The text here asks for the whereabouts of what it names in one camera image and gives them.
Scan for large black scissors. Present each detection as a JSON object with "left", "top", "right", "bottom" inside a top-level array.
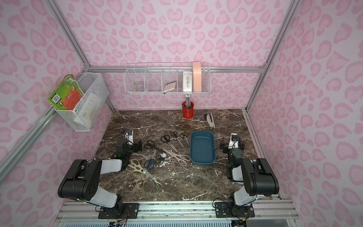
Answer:
[{"left": 144, "top": 140, "right": 164, "bottom": 159}]

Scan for medium black scissors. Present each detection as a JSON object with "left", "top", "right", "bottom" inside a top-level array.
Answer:
[{"left": 160, "top": 134, "right": 177, "bottom": 152}]

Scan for small black scissors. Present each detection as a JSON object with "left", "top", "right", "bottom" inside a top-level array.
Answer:
[
  {"left": 170, "top": 131, "right": 184, "bottom": 147},
  {"left": 180, "top": 132, "right": 190, "bottom": 145}
]

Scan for pink handled scissors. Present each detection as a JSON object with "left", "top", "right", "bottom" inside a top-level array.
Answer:
[{"left": 162, "top": 149, "right": 191, "bottom": 166}]

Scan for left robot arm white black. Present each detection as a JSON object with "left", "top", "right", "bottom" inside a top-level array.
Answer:
[{"left": 58, "top": 138, "right": 143, "bottom": 211}]

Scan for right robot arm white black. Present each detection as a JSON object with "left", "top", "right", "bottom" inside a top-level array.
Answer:
[{"left": 219, "top": 135, "right": 280, "bottom": 208}]

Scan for teal storage box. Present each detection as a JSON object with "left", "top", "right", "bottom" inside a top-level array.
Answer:
[{"left": 190, "top": 131, "right": 216, "bottom": 166}]

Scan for white patterned box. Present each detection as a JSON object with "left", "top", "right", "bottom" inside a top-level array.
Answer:
[{"left": 182, "top": 71, "right": 193, "bottom": 92}]

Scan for pink box on shelf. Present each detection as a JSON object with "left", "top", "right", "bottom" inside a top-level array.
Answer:
[{"left": 193, "top": 61, "right": 202, "bottom": 93}]

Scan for grey stapler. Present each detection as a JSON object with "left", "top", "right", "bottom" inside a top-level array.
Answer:
[{"left": 205, "top": 113, "right": 216, "bottom": 129}]

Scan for red pen holder cup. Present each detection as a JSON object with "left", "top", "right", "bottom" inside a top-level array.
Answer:
[{"left": 182, "top": 101, "right": 194, "bottom": 119}]

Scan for white paper in basket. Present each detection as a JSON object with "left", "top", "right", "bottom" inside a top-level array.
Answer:
[{"left": 74, "top": 93, "right": 102, "bottom": 128}]

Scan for tape roll on shelf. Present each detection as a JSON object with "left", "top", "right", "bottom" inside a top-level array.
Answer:
[{"left": 135, "top": 82, "right": 145, "bottom": 92}]

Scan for white mesh side basket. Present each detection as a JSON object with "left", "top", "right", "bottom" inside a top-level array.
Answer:
[{"left": 56, "top": 72, "right": 109, "bottom": 131}]

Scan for small calculator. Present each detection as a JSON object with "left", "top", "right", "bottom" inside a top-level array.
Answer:
[{"left": 163, "top": 81, "right": 177, "bottom": 93}]

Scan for green red booklet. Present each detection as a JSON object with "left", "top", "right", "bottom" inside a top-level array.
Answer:
[{"left": 47, "top": 74, "right": 84, "bottom": 110}]

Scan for cream handled scissors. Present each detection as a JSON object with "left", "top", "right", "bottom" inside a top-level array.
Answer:
[{"left": 126, "top": 159, "right": 163, "bottom": 186}]

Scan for blue handled scissors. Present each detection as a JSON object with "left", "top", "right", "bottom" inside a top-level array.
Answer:
[{"left": 144, "top": 150, "right": 165, "bottom": 170}]

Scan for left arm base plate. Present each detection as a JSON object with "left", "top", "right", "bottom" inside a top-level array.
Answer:
[{"left": 98, "top": 203, "right": 140, "bottom": 220}]

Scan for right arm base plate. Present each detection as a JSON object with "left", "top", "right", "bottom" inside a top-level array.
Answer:
[{"left": 212, "top": 201, "right": 255, "bottom": 219}]

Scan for white wire shelf basket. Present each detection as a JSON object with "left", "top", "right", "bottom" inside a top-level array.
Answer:
[{"left": 124, "top": 62, "right": 212, "bottom": 94}]

